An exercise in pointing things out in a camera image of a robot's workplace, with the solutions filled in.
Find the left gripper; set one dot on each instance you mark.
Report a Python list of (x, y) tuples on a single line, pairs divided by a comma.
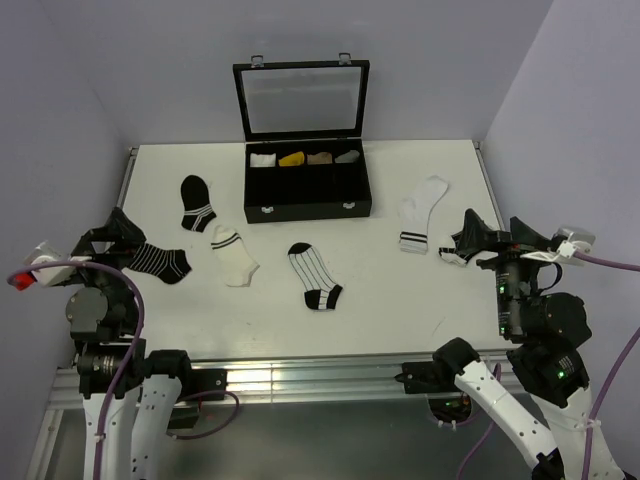
[(119, 230)]

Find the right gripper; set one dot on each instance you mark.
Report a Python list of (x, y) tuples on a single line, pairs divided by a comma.
[(523, 238)]

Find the white sock with black lines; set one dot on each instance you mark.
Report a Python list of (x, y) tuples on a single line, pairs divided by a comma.
[(321, 291)]

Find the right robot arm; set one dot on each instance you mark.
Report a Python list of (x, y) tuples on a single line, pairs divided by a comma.
[(546, 330)]

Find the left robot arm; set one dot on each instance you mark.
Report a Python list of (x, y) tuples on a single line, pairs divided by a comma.
[(128, 392)]

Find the black sock white vertical stripes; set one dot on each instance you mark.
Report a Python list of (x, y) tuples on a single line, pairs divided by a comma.
[(449, 253)]

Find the black white horizontal striped sock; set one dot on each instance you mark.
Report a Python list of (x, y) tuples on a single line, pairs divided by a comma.
[(170, 266)]

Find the long white sock striped cuff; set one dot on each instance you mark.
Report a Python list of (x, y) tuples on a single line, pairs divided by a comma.
[(415, 212)]

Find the black sock with white stripes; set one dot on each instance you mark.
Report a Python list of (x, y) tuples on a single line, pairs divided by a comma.
[(198, 211)]

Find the cream sock with black stripes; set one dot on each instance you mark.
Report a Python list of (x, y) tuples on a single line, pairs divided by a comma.
[(236, 265)]

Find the grey rolled sock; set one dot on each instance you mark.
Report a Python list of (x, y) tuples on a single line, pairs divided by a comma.
[(348, 157)]

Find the white rolled sock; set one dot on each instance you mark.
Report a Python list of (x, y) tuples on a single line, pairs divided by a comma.
[(262, 160)]

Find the tan rolled sock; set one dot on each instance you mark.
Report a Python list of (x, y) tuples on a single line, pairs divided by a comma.
[(321, 158)]

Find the yellow rolled sock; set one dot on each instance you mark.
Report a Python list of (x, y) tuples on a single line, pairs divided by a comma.
[(292, 160)]

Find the black storage box with lid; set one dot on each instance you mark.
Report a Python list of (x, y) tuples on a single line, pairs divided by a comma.
[(309, 106)]

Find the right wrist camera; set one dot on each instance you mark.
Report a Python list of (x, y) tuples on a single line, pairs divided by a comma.
[(566, 244)]

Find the aluminium frame rail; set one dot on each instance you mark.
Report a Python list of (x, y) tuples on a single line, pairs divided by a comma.
[(306, 380)]

